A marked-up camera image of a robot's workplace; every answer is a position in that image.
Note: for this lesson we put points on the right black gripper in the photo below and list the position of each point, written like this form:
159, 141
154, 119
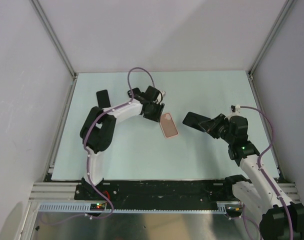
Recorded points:
210, 126

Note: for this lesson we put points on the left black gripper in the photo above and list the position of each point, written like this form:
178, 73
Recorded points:
156, 116

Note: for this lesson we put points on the pink phone case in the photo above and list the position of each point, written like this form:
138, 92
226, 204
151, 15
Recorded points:
168, 126

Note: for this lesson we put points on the black smartphone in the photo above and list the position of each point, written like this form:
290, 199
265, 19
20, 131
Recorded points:
193, 120

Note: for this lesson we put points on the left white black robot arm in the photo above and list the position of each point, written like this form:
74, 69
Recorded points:
98, 129

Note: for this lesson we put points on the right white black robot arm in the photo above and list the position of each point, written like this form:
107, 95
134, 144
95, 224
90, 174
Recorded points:
276, 214

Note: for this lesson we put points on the black phone case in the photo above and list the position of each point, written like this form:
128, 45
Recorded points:
132, 92

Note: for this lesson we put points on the small black phone left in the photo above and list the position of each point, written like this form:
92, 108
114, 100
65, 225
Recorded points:
103, 99

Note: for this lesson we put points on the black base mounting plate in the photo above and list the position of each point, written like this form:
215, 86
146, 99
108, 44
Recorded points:
161, 195

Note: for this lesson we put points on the right controller board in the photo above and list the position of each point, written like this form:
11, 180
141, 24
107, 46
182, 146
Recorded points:
234, 211

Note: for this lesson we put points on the controller board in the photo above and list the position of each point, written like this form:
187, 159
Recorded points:
97, 206
234, 211

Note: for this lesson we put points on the left controller board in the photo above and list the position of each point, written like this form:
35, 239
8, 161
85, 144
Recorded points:
97, 206

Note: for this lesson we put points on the left aluminium corner post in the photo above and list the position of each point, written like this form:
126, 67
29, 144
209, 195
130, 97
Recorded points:
41, 14

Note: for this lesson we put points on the aluminium corner post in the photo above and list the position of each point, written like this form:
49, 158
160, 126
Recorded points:
41, 14
273, 33

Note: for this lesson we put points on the aluminium front frame rail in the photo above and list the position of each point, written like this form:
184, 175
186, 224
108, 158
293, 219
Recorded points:
65, 191

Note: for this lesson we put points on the right aluminium corner post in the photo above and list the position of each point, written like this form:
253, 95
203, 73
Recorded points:
273, 33

